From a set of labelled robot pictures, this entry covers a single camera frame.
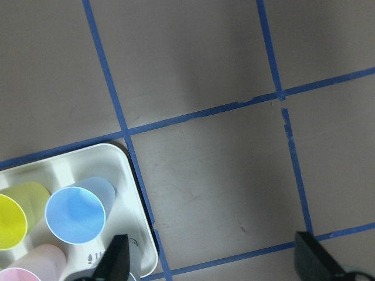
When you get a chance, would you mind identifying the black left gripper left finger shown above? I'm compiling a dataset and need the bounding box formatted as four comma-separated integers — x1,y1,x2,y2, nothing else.
91,234,130,281

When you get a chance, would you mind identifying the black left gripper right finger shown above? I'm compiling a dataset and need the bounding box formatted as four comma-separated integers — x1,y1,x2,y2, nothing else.
294,232,346,281

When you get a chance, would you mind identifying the light blue plastic cup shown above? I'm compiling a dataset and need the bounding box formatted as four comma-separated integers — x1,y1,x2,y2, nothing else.
45,177,116,245

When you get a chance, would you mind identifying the pink plastic cup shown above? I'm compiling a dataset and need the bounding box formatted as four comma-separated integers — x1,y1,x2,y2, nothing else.
1,244,67,281

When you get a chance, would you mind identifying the yellow plastic cup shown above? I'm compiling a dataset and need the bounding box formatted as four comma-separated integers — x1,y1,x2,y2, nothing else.
1,181,50,251

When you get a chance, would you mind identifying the cream plastic tray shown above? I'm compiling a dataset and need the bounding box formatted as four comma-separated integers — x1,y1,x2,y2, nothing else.
1,143,158,279

